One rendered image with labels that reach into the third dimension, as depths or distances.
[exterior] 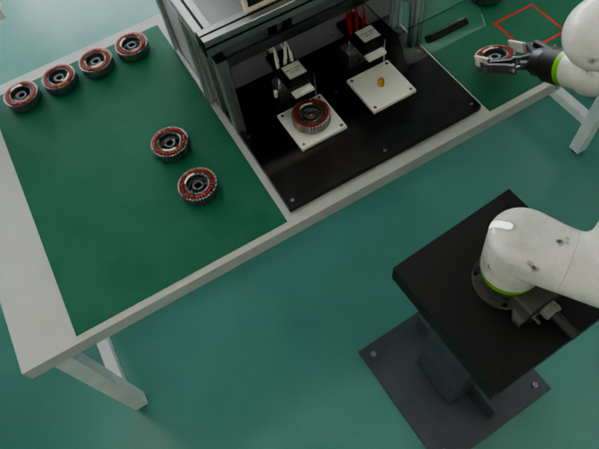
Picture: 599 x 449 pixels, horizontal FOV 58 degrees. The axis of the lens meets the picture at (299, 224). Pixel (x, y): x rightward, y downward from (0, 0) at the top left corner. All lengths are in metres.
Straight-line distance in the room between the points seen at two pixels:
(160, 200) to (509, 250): 0.95
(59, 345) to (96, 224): 0.35
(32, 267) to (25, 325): 0.16
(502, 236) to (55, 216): 1.19
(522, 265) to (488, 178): 1.41
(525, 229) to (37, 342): 1.17
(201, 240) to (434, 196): 1.22
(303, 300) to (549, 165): 1.22
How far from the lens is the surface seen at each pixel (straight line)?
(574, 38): 1.02
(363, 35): 1.65
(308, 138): 1.58
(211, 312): 2.22
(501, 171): 2.53
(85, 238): 1.61
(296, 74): 1.55
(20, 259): 1.68
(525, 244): 1.11
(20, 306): 1.61
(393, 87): 1.70
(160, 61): 1.95
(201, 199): 1.53
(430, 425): 2.05
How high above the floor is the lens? 2.02
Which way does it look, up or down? 60 degrees down
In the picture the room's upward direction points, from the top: 11 degrees counter-clockwise
